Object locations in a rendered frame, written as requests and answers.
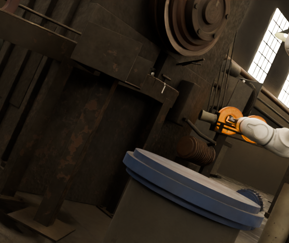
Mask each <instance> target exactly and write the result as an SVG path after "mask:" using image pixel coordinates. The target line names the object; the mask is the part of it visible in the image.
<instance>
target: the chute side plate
mask: <svg viewBox="0 0 289 243"><path fill-rule="evenodd" d="M0 39H3V40H5V41H8V42H11V43H13V44H16V45H19V46H21V47H24V48H26V49H29V50H31V51H34V52H37V53H39V54H42V55H44V56H47V57H49V58H52V59H55V60H57V61H60V62H62V59H63V57H64V55H66V56H68V57H70V58H71V55H72V53H73V51H74V49H75V47H76V44H74V43H72V42H70V41H67V40H65V39H63V38H60V37H58V36H56V35H54V34H51V33H49V32H47V31H44V30H42V29H40V28H38V27H35V26H33V25H31V24H28V23H26V22H24V21H22V20H19V19H17V18H15V17H12V16H10V15H8V14H6V13H3V12H1V11H0ZM74 67H75V68H78V69H81V70H83V71H86V72H89V71H88V70H86V69H85V68H84V67H82V66H81V65H79V64H78V63H77V62H76V63H75V65H74ZM89 73H91V72H89ZM91 74H92V73H91ZM118 84H120V85H122V86H125V87H127V88H130V89H132V90H135V91H138V92H140V93H143V94H145V95H148V96H150V97H152V98H154V99H155V100H157V101H159V102H161V103H164V100H165V98H167V99H169V100H170V101H172V105H171V107H170V108H172V107H173V105H174V102H175V100H176V98H177V96H178V93H177V92H175V91H174V90H172V89H170V88H169V87H167V86H166V85H164V84H162V83H161V82H159V81H158V80H156V79H154V78H151V77H149V76H147V77H146V79H145V81H144V83H143V85H142V87H141V89H140V90H139V89H137V88H134V87H132V86H130V85H127V84H125V83H123V82H121V81H119V82H118ZM164 86H165V88H164ZM163 88H164V90H163ZM162 90H163V93H162Z"/></svg>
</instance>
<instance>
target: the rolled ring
mask: <svg viewBox="0 0 289 243"><path fill-rule="evenodd" d="M19 2H20V0H7V2H6V4H5V5H4V6H3V7H2V8H1V9H3V10H6V11H8V12H10V13H12V14H14V13H15V11H16V10H17V8H18V5H19Z"/></svg>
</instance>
